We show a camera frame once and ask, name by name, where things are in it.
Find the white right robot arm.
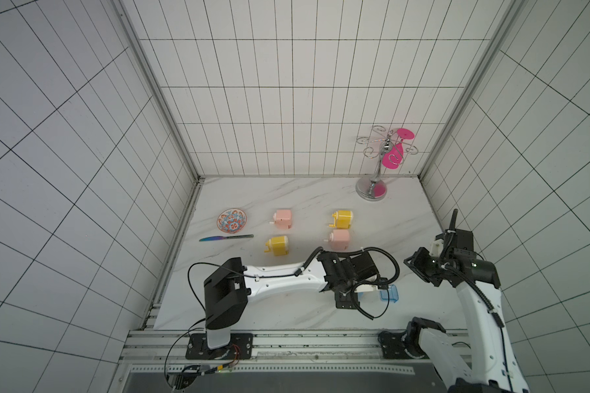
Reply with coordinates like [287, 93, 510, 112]
[402, 217, 530, 392]

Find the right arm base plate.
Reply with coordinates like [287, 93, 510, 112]
[377, 329, 454, 360]

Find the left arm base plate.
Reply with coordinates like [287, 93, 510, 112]
[185, 331, 254, 360]

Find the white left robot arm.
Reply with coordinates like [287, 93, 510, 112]
[203, 247, 401, 350]

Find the blue pencil sharpener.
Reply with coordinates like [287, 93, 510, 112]
[355, 284, 378, 293]

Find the yellow sharpener row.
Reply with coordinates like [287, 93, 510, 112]
[264, 236, 289, 256]

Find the pink sharpener top row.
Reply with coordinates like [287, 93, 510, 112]
[270, 209, 293, 230]

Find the patterned ceramic bowl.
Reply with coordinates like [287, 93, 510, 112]
[216, 208, 247, 234]

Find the chrome glass rack stand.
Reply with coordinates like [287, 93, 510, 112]
[356, 125, 404, 201]

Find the blue transparent tray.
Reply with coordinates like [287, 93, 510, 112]
[380, 284, 399, 303]

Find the aluminium mounting rail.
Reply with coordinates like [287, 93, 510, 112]
[119, 330, 431, 373]

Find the pink plastic wine glass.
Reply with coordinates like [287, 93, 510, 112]
[382, 129, 419, 170]

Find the iridescent pen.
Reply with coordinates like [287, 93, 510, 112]
[199, 234, 254, 242]

